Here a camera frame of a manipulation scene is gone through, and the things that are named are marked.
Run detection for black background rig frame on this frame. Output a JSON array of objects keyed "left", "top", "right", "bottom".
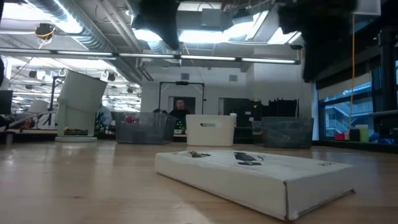
[{"left": 158, "top": 81, "right": 206, "bottom": 115}]

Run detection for white plastic bin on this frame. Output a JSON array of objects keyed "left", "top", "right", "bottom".
[{"left": 185, "top": 114, "right": 236, "bottom": 147}]

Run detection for smoky translucent plastic bin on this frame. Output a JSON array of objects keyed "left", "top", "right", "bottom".
[{"left": 114, "top": 111, "right": 177, "bottom": 145}]

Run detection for ceiling cord reel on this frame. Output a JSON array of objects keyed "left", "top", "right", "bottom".
[{"left": 34, "top": 23, "right": 57, "bottom": 41}]

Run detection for black side monitor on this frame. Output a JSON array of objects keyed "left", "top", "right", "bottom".
[{"left": 0, "top": 90, "right": 14, "bottom": 115}]

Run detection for white printed box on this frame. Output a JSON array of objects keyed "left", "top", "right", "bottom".
[{"left": 154, "top": 149, "right": 356, "bottom": 221}]

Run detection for pale green cylinder container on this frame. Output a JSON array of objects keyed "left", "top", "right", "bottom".
[{"left": 354, "top": 124, "right": 370, "bottom": 143}]

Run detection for person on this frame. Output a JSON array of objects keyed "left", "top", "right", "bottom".
[
  {"left": 96, "top": 104, "right": 113, "bottom": 131},
  {"left": 169, "top": 98, "right": 191, "bottom": 130}
]

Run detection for yellow hanging cable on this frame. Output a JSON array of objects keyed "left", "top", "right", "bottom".
[{"left": 348, "top": 14, "right": 356, "bottom": 131}]

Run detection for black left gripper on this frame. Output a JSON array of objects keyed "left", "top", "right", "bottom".
[{"left": 132, "top": 0, "right": 181, "bottom": 50}]

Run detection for black storage cabinets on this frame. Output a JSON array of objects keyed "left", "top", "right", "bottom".
[{"left": 222, "top": 98, "right": 299, "bottom": 128}]

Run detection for dark grey plastic bin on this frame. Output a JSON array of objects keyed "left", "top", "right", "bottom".
[{"left": 261, "top": 116, "right": 315, "bottom": 149}]

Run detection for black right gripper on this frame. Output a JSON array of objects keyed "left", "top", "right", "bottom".
[{"left": 278, "top": 0, "right": 357, "bottom": 83}]

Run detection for long LED light bar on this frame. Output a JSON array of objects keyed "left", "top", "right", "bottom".
[{"left": 0, "top": 48, "right": 302, "bottom": 65}]

